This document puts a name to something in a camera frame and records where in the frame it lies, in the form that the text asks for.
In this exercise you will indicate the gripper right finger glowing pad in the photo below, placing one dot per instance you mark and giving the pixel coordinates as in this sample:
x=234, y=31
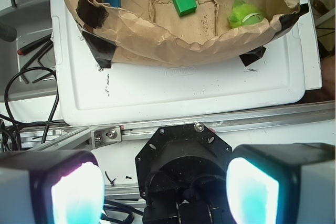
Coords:
x=282, y=183

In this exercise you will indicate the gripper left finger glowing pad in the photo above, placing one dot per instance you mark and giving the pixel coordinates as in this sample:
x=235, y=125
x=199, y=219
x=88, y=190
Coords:
x=64, y=186

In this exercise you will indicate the black hex key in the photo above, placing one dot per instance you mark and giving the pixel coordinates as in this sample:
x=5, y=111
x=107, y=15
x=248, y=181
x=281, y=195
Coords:
x=37, y=56

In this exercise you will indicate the brown paper bag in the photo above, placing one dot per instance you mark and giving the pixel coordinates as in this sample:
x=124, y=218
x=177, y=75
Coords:
x=150, y=32

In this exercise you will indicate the green plush toy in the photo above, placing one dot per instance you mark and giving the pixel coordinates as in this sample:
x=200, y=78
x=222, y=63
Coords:
x=244, y=14

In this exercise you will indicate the aluminium frame rail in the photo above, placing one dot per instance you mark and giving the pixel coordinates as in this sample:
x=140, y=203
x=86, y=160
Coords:
x=306, y=119

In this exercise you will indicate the metal corner bracket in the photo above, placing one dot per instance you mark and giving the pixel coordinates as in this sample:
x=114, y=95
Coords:
x=106, y=135

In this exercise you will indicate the red handled screwdriver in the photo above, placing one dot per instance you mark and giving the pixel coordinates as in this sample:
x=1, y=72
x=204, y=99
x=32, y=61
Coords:
x=33, y=45

